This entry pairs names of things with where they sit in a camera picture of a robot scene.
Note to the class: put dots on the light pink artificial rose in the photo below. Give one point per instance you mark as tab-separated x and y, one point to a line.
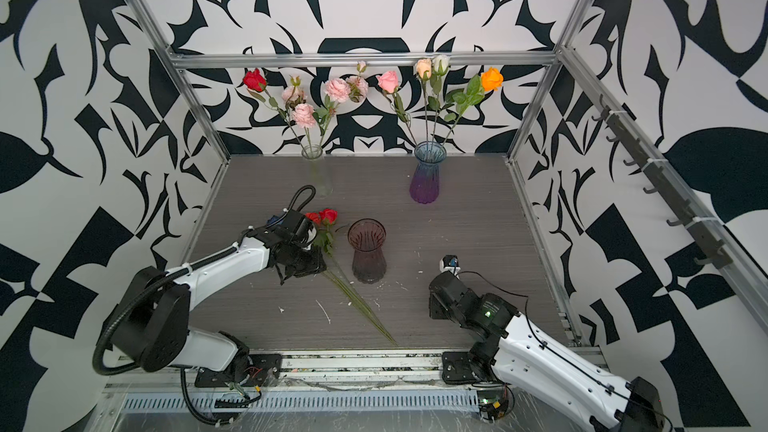
389	85

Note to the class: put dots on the pink carnation spray stem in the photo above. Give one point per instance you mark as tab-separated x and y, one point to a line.
299	113

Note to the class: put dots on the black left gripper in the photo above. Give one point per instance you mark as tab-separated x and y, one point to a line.
315	267

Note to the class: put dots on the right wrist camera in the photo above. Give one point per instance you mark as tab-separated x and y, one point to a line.
450	264

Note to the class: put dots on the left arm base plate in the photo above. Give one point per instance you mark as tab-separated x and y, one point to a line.
254	370

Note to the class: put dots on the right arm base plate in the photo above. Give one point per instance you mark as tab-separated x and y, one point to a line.
466	368

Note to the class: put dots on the dark red glass vase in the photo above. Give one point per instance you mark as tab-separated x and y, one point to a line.
367	237

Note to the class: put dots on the wall hook rail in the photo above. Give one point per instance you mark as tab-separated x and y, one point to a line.
666	182

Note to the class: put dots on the aluminium front rail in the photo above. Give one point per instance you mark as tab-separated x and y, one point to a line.
327	370

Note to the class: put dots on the blue purple glass vase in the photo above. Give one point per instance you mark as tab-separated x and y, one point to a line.
425	183

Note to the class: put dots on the white cable duct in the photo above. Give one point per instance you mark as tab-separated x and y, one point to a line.
343	401

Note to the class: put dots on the red artificial rose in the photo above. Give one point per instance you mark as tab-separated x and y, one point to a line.
257	86
325	241
329	216

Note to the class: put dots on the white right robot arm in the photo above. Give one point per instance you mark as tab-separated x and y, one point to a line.
510	351

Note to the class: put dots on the peach artificial rose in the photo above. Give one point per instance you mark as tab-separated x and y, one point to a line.
423	70

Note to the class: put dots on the clear ribbed glass vase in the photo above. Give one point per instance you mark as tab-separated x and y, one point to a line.
318	172

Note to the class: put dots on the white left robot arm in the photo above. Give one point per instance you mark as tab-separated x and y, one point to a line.
149	329

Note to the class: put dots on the orange artificial rose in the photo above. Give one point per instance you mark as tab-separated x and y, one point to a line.
460	100

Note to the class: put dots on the pink peony stem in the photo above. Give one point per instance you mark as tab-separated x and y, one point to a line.
338	91

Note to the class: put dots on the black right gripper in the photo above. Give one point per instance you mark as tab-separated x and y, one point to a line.
434	310

